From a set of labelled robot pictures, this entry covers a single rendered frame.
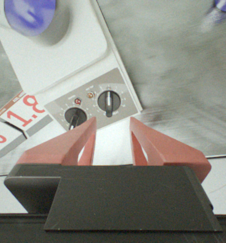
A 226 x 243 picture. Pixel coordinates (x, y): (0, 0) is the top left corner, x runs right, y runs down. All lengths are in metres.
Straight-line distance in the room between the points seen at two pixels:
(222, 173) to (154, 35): 0.24
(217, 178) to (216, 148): 0.05
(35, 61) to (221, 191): 0.33
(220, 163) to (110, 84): 0.21
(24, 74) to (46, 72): 0.03
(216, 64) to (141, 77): 0.11
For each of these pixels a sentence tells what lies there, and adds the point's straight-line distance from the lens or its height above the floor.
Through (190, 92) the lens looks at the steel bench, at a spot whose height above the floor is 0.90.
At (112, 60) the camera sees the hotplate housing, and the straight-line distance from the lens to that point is 0.18.
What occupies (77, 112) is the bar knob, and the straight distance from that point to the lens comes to 0.19.
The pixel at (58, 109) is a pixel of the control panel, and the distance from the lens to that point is 0.21.
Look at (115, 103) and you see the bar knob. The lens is 0.19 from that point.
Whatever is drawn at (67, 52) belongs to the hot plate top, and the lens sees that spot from 0.18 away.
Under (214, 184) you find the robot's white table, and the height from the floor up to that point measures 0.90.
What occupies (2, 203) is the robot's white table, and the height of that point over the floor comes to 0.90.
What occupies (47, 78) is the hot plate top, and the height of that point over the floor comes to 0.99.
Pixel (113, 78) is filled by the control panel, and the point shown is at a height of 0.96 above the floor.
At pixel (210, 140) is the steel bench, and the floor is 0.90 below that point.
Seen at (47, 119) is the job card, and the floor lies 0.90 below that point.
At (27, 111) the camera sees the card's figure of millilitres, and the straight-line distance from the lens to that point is 0.30.
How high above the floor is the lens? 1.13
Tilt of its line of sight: 75 degrees down
